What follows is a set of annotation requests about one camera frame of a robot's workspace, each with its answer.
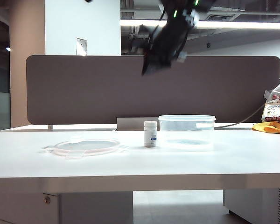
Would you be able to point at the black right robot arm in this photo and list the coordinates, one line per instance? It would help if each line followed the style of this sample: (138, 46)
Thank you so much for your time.
(184, 5)

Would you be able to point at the white drawer cabinet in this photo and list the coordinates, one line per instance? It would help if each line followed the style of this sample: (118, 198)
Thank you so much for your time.
(84, 207)

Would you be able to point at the round clear plastic box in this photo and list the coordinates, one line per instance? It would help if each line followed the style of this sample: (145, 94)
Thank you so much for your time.
(186, 133)

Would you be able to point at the printed plastic snack bag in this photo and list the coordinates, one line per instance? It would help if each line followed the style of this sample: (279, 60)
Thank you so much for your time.
(274, 107)

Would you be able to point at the small white medicine bottle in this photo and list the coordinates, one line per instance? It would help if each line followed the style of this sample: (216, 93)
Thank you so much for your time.
(150, 137)

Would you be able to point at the long ceiling light strip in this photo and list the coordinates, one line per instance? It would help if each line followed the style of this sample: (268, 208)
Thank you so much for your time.
(235, 24)

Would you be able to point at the clear round clip lid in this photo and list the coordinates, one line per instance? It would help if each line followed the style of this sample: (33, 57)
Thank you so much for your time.
(84, 145)

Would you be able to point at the orange cloth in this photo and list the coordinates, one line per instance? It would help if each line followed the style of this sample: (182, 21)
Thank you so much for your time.
(268, 128)

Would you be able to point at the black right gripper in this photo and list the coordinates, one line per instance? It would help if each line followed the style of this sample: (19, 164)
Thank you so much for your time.
(168, 42)

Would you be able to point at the brown fabric desk divider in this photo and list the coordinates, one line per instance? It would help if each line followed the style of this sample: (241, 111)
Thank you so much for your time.
(84, 93)

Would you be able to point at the white vented cabinet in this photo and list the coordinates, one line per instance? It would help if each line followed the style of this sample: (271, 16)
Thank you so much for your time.
(259, 205)

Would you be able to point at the silver wall plate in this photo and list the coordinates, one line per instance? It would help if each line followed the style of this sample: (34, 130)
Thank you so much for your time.
(81, 46)

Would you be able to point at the round silver drawer lock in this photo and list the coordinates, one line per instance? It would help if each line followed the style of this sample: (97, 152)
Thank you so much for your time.
(46, 200)

